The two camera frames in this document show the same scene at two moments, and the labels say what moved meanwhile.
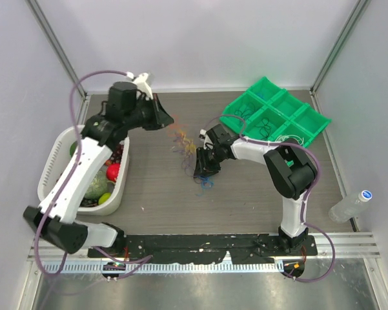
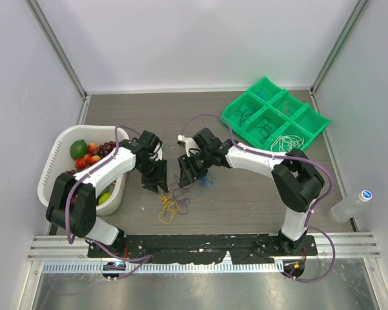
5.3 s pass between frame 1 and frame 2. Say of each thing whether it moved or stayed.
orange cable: moved
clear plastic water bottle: stayed
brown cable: stayed
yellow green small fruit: stayed
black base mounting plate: stayed
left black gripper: moved
